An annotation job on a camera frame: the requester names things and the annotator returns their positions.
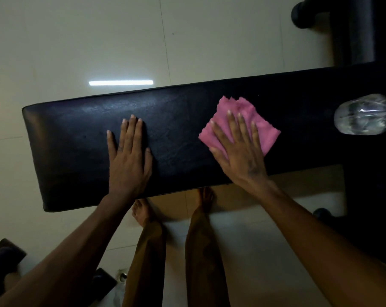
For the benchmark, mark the person's right hand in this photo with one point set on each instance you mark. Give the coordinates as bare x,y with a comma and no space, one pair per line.
245,163

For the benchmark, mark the person's left hand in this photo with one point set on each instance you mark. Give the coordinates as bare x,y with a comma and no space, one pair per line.
129,175

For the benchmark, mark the person's left thumb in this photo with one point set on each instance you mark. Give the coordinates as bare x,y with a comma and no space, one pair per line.
148,163

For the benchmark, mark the person's left middle finger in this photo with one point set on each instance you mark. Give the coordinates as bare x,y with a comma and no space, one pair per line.
131,134

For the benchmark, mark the person's right little finger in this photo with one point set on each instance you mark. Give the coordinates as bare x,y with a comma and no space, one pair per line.
256,135

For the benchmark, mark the person's left little finger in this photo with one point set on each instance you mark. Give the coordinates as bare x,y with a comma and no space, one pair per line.
111,147

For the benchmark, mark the person's right thumb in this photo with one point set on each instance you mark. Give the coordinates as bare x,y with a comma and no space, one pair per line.
219,158

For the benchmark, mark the person's right middle finger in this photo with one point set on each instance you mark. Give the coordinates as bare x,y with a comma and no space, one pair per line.
234,127

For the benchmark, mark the pink cleaning cloth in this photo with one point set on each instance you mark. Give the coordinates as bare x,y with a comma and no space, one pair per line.
265,134

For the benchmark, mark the person's left forearm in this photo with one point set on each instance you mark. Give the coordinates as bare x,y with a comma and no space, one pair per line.
68,252

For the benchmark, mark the person's right forearm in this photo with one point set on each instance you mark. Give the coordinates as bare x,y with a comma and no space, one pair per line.
324,252

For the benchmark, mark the person's right foot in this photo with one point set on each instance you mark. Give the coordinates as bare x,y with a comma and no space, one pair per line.
205,199

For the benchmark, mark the person's foot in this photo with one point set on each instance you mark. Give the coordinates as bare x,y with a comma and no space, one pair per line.
205,199
142,212

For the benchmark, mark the black padded bench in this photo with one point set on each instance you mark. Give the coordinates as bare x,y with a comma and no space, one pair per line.
180,131

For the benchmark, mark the person's left foot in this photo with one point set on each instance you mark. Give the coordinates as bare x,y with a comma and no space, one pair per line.
142,212

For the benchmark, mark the clear plastic bottle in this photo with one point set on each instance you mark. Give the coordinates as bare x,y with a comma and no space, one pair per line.
361,115

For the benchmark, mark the small clear plastic container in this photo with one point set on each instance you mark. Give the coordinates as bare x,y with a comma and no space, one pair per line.
122,275

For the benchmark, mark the black flat pad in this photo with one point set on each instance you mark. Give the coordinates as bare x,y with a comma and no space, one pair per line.
102,282

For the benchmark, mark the dark padded seat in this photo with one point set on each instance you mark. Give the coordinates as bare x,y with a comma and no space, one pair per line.
2,262

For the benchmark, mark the black bench base frame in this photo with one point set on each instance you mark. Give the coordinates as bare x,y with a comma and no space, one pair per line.
372,214

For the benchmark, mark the black metal equipment frame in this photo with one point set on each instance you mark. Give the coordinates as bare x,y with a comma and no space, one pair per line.
356,25

